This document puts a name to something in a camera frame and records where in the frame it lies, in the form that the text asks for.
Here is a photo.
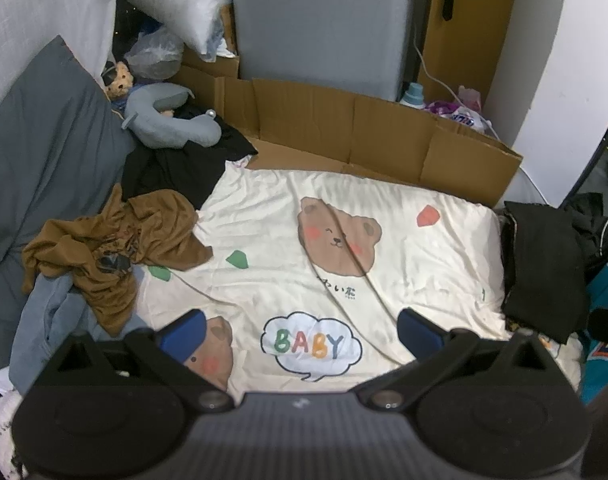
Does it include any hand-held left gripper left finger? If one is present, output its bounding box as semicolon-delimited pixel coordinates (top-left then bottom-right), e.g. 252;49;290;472
48;309;235;411

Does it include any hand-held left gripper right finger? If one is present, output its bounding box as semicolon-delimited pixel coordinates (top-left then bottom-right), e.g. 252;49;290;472
356;307;560;411

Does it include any brown printed t-shirt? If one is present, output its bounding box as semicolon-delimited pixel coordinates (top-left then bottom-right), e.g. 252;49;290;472
21;183;215;338

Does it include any folded black clothes stack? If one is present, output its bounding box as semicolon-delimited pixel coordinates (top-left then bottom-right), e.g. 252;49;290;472
499;201;592;346

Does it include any teal patterned blanket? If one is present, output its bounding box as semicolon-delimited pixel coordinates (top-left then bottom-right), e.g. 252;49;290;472
579;252;608;406

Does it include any black jacket heap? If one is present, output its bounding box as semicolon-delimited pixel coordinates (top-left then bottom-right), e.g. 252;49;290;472
564;192;608;271

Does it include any blue-grey crumpled garment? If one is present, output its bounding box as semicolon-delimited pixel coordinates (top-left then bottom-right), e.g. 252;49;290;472
8;265;149;396

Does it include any white bear print blanket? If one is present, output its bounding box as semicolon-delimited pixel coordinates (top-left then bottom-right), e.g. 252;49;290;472
128;157;585;396

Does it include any black crumpled garment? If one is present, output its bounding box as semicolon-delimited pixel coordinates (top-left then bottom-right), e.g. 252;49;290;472
121;117;259;211

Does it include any white spotted cloth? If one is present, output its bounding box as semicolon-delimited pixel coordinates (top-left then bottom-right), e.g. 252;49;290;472
0;367;29;480

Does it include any large flattened cardboard box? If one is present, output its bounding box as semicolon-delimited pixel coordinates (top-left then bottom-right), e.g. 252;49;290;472
174;65;525;208

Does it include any grey neck pillow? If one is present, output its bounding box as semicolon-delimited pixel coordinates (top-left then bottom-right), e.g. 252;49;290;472
121;82;223;150

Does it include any purple white detergent bag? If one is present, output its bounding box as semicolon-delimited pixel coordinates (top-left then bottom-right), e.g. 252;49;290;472
424;99;490;133

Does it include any dark grey pillow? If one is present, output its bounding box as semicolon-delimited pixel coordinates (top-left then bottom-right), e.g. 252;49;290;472
0;35;137;356

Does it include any detergent bottle with blue cap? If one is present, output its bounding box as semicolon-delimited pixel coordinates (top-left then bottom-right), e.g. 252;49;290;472
401;81;425;109

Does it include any pink plastic bag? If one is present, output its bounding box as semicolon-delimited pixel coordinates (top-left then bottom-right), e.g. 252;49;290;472
458;85;483;113

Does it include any small teddy bear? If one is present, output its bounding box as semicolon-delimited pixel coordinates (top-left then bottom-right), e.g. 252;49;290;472
101;60;137;103

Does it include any clear plastic bag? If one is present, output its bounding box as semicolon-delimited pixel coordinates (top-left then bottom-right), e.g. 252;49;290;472
124;25;185;81

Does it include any tall brown board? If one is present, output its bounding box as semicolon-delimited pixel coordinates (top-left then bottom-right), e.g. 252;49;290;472
419;0;522;136

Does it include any grey plastic-wrapped appliance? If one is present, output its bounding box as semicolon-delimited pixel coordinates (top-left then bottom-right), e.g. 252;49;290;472
229;0;429;103

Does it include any white curtain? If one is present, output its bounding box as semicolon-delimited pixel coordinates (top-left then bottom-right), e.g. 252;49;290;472
0;0;117;126

